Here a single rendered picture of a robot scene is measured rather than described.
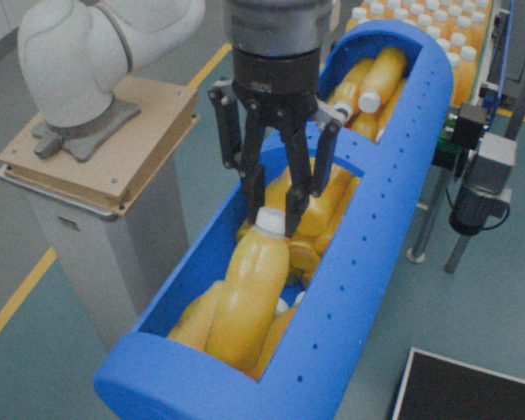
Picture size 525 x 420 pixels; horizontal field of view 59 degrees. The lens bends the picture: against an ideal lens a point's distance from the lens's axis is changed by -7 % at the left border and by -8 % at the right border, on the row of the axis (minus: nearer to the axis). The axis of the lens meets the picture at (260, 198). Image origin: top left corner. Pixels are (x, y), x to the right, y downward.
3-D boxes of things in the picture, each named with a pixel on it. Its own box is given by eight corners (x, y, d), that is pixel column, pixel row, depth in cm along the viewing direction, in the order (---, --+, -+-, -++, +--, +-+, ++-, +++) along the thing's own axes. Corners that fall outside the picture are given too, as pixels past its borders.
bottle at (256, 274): (257, 352, 64) (299, 227, 61) (255, 379, 57) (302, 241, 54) (206, 338, 64) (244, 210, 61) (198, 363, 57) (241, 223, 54)
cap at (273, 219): (287, 228, 59) (292, 213, 59) (288, 236, 55) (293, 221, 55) (256, 218, 59) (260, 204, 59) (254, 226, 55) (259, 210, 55)
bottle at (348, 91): (386, 81, 110) (363, 123, 99) (358, 84, 114) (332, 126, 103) (378, 53, 106) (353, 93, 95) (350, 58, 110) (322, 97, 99)
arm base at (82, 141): (16, 147, 100) (5, 127, 96) (87, 87, 111) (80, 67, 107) (69, 178, 93) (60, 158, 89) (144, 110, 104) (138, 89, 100)
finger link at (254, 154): (263, 105, 44) (248, 98, 44) (243, 185, 52) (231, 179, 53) (281, 82, 46) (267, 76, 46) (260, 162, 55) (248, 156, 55)
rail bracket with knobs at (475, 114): (440, 145, 123) (450, 113, 116) (445, 129, 127) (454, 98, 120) (477, 157, 120) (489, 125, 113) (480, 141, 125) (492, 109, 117)
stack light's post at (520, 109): (444, 270, 205) (541, 38, 125) (446, 263, 207) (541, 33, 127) (453, 274, 204) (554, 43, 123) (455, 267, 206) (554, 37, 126)
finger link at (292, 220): (296, 175, 53) (303, 177, 53) (295, 219, 58) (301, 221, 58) (285, 193, 51) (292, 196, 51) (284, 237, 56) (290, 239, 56)
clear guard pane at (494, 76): (453, 213, 166) (497, 98, 131) (481, 96, 214) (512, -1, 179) (455, 213, 166) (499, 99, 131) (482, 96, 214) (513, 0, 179)
